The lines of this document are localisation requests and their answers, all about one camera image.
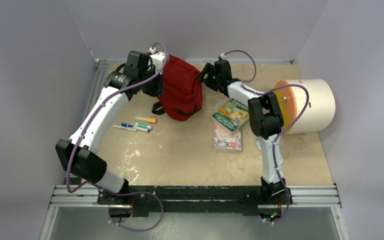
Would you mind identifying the green treehouse paperback book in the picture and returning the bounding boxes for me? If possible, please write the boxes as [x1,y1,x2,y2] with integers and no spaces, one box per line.
[211,98,249,136]

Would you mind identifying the floral cover book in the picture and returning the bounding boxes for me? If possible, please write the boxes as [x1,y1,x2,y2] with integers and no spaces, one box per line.
[213,124,243,152]

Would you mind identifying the thin yellow-green pen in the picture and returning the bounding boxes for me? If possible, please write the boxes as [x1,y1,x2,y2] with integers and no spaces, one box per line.
[112,125,138,132]

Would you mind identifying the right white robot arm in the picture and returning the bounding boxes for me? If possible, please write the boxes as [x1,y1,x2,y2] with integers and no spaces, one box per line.
[196,59,291,204]

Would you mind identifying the white cylinder with coloured disc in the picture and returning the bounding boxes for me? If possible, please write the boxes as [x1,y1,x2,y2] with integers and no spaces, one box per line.
[274,78,336,135]

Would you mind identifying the aluminium frame rails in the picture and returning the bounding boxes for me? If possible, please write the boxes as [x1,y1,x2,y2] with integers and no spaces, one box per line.
[39,58,349,240]

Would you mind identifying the red backpack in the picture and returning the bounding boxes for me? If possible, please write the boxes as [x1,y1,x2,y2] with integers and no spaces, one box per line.
[151,55,203,122]

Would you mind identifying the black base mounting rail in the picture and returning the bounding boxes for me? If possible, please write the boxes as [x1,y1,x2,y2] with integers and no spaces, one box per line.
[97,185,293,219]

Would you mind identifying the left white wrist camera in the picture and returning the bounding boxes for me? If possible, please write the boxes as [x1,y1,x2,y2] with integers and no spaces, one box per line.
[148,47,170,72]

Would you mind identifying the light blue pencil case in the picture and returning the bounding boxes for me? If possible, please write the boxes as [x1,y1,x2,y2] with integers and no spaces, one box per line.
[254,135,284,168]

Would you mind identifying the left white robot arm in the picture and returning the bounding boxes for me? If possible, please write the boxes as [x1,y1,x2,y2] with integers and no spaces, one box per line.
[55,48,170,205]

